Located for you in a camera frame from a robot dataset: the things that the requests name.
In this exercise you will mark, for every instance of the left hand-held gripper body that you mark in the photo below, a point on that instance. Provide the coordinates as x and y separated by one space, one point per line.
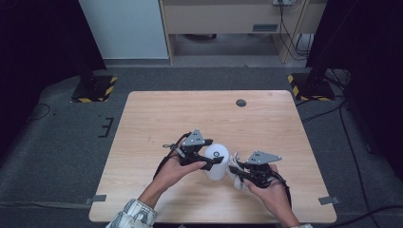
191 147

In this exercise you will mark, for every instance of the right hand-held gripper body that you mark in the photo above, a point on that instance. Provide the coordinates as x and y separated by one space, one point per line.
259 171

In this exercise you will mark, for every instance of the white cylindrical cup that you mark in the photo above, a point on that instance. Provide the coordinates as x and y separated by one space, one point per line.
218 169

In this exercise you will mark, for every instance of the person's right hand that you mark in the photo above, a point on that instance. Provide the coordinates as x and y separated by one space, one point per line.
274 196

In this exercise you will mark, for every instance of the person's left hand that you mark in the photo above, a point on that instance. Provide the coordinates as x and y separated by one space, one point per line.
176 175

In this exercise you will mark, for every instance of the grey tape piece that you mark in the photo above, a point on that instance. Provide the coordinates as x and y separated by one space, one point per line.
96 199
329 200

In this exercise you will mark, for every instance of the black floor tape marks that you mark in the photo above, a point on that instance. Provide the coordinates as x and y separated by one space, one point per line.
107 127

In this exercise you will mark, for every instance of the black stand with striped base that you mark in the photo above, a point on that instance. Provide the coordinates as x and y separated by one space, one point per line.
95 90
312 88

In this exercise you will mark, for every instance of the light wooden desk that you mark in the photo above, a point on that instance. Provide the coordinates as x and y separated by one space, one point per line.
221 15

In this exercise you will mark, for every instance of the white cabinet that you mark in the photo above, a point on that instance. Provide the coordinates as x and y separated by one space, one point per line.
126 28

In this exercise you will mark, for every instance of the black curtain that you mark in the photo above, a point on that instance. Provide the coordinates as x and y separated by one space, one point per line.
364 63
38 63

